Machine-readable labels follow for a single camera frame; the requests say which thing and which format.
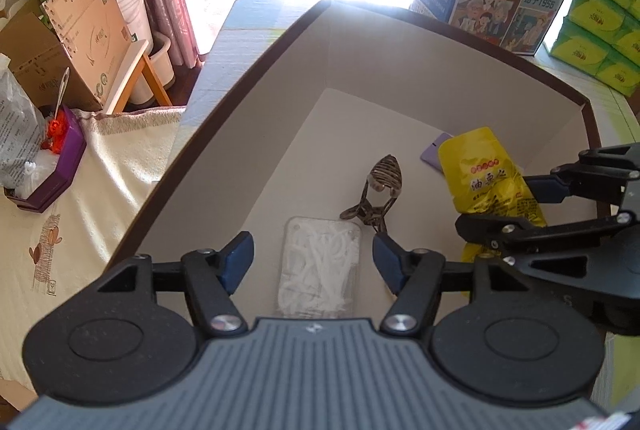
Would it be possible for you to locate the plain brown cardboard box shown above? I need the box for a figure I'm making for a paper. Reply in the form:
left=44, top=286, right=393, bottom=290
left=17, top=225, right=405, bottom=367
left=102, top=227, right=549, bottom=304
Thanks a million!
left=0, top=0, right=104, bottom=114

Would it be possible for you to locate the brown hair claw clip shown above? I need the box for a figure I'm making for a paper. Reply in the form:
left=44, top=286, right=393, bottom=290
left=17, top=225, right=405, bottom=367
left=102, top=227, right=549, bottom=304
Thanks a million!
left=340, top=154, right=404, bottom=231

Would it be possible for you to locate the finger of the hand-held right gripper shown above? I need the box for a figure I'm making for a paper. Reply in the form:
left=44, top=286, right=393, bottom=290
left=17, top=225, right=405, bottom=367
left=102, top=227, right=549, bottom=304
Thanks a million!
left=522, top=142, right=640, bottom=206
left=455, top=210, right=640, bottom=257

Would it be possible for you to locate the purple octagonal box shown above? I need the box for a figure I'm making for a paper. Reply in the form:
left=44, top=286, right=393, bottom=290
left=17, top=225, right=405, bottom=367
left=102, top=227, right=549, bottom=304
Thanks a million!
left=4, top=107, right=89, bottom=215

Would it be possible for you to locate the yellow snack packet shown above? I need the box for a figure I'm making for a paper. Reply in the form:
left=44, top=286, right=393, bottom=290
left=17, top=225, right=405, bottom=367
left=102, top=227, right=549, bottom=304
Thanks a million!
left=437, top=126, right=549, bottom=264

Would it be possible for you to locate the purple tube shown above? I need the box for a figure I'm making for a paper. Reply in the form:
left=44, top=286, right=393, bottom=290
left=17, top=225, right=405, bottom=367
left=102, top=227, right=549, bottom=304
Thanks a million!
left=421, top=133, right=454, bottom=174

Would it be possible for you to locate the metal spoon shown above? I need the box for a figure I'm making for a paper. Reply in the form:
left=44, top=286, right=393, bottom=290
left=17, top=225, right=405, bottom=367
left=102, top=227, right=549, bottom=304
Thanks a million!
left=51, top=66, right=72, bottom=117

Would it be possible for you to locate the white plastic bin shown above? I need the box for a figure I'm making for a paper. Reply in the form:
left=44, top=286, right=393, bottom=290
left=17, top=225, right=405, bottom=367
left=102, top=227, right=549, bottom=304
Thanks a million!
left=149, top=30, right=177, bottom=89

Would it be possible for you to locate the printed pink cardboard box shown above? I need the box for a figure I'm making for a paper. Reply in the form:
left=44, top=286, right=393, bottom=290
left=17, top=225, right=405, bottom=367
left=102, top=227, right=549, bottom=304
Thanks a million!
left=40, top=0, right=151, bottom=107

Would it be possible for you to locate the stack of green tissue packs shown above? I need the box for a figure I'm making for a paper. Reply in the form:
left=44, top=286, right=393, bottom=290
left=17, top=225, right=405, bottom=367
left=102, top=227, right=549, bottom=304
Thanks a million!
left=547, top=0, right=640, bottom=99

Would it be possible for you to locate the brown cardboard shoe box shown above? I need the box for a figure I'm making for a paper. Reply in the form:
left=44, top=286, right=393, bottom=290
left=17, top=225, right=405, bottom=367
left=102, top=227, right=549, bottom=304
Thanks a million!
left=102, top=0, right=606, bottom=326

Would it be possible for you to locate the cream printed bed sheet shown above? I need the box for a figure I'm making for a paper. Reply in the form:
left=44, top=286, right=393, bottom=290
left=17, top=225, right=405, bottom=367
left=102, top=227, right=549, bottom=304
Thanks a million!
left=0, top=106, right=189, bottom=397

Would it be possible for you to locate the clear floss pick box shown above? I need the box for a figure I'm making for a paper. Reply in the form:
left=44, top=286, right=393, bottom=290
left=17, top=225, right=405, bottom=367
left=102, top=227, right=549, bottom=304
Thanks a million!
left=276, top=216, right=362, bottom=319

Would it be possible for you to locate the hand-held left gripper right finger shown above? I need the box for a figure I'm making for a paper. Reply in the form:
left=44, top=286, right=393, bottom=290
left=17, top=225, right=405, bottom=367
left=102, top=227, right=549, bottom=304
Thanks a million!
left=372, top=231, right=516, bottom=340

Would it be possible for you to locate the clear printed plastic bag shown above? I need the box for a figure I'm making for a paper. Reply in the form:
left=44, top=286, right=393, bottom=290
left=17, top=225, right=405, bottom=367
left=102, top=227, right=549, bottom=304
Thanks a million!
left=0, top=52, right=46, bottom=201

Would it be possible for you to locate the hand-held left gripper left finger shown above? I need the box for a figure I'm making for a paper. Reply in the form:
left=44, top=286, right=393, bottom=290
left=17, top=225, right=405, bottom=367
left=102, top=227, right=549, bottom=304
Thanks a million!
left=97, top=231, right=256, bottom=340

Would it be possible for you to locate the red ornament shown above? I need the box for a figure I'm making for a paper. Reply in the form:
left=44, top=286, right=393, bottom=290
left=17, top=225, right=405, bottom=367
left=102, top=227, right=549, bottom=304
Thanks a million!
left=44, top=112, right=69, bottom=154

